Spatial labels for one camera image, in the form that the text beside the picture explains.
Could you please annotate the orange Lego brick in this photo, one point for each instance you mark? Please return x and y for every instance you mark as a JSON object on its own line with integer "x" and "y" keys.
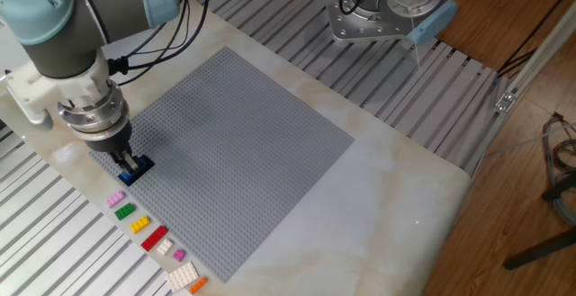
{"x": 198, "y": 285}

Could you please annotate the green Lego brick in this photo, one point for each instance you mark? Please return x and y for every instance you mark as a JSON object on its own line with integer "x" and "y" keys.
{"x": 124, "y": 211}

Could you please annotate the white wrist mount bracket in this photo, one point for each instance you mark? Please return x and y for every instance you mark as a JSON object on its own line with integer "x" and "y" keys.
{"x": 49, "y": 91}

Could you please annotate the aluminium frame bar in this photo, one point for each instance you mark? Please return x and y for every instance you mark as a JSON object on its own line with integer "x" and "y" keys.
{"x": 540, "y": 53}

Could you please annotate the red Lego brick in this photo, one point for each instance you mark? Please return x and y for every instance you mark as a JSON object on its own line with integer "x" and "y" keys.
{"x": 154, "y": 238}

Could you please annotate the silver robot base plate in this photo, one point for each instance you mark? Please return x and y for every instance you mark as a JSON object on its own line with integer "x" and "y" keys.
{"x": 355, "y": 26}

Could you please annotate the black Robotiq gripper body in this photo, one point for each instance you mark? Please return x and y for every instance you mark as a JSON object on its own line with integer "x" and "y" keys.
{"x": 110, "y": 144}

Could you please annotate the blue Lego brick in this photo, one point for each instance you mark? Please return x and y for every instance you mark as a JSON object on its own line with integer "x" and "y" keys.
{"x": 129, "y": 178}

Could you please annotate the grey Lego baseplate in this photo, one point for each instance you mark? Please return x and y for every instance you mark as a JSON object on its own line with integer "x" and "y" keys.
{"x": 247, "y": 165}

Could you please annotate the yellow Lego brick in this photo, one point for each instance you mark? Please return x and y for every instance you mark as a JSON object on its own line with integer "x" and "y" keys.
{"x": 140, "y": 224}

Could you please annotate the black stand leg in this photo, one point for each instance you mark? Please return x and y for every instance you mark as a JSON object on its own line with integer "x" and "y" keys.
{"x": 540, "y": 248}

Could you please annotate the glossy marble pattern mat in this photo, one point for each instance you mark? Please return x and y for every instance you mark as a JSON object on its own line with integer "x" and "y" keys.
{"x": 382, "y": 224}

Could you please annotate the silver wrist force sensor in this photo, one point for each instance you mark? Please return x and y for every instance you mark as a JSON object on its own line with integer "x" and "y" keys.
{"x": 94, "y": 113}

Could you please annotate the light pink Lego brick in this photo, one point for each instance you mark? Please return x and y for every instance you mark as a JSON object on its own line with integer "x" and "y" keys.
{"x": 115, "y": 199}

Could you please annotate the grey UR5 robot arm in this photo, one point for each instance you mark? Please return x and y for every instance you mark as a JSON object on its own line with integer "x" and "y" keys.
{"x": 63, "y": 57}

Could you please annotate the large white Lego plate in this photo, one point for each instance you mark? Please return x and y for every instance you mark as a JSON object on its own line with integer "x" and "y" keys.
{"x": 182, "y": 276}

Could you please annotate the small magenta Lego brick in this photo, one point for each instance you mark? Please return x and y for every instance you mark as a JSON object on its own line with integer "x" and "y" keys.
{"x": 179, "y": 255}

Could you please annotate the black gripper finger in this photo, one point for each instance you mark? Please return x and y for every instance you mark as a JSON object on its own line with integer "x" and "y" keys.
{"x": 133, "y": 163}
{"x": 121, "y": 161}

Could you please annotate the small white Lego brick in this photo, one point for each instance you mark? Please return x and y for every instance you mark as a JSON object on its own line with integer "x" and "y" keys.
{"x": 164, "y": 246}

